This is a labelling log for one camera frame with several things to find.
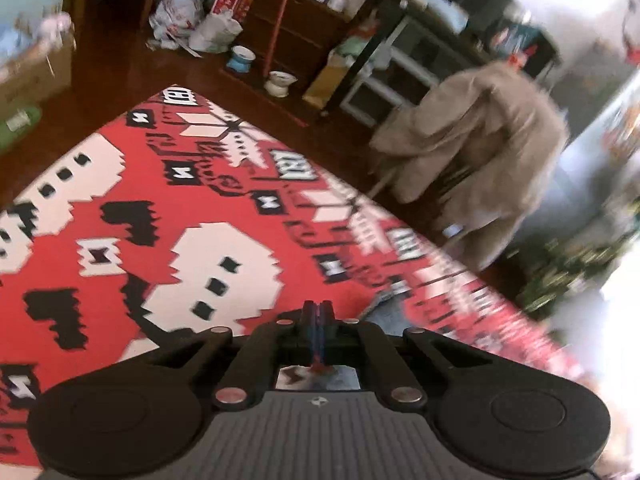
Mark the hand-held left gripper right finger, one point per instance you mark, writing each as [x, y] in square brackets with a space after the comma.
[326, 330]

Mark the small Christmas tree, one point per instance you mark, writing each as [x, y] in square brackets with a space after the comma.
[575, 270]

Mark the red broom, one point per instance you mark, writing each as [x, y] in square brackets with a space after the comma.
[280, 15]

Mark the plain white plastic bag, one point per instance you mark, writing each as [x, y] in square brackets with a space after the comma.
[217, 32]

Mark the large cardboard box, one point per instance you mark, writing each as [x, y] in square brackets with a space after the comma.
[30, 70]

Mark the grey refrigerator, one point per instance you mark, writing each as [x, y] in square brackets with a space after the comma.
[590, 110]

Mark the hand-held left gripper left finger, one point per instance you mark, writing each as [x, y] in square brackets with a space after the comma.
[310, 330]

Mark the yellow cardboard box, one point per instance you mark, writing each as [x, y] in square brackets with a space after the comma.
[325, 80]

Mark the white pet bowl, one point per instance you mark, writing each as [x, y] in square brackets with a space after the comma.
[280, 84]

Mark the red patterned blanket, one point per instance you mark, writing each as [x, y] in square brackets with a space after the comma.
[200, 220]

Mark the printed white plastic bag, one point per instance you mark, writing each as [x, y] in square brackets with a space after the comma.
[175, 10]

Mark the green plastic bag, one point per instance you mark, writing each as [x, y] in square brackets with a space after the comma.
[352, 45]

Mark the green flat box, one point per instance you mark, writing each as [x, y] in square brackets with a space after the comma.
[17, 125]

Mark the wooden dresser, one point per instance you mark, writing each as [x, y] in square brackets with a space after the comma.
[310, 25]

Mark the white drawer unit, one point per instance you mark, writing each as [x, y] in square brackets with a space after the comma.
[395, 75]

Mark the blue denim shorts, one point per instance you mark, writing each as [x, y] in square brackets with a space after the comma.
[392, 312]

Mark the beige jacket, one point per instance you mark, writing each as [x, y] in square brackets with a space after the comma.
[475, 150]

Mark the blue pet bowl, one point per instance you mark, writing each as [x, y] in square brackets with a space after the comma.
[241, 57]

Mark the black desk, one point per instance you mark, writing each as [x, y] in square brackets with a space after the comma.
[380, 35]

